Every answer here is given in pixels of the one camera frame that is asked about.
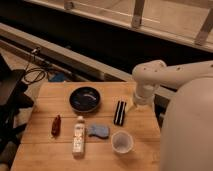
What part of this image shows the black chair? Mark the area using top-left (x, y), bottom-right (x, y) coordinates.
top-left (0, 54), bottom-right (35, 158)

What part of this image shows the black cable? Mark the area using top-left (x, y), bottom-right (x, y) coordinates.
top-left (22, 47), bottom-right (54, 85)

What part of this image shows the dark blue bowl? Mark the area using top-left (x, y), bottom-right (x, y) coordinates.
top-left (69, 86), bottom-right (101, 113)

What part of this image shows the white plastic bottle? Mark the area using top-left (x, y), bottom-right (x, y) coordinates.
top-left (72, 116), bottom-right (85, 157)

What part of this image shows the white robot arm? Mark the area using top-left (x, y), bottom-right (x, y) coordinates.
top-left (132, 60), bottom-right (213, 171)

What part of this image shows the blue sponge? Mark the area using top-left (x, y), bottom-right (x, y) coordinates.
top-left (88, 124), bottom-right (110, 139)

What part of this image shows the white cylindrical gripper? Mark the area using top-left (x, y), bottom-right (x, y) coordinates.
top-left (126, 84), bottom-right (156, 112)

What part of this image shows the small red-brown object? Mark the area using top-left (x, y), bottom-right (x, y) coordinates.
top-left (51, 115), bottom-right (61, 136)

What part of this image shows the blue object on floor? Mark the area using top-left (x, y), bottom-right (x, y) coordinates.
top-left (50, 73), bottom-right (65, 82)

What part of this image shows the black striped rectangular block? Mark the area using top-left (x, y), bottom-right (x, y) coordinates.
top-left (113, 101), bottom-right (126, 126)

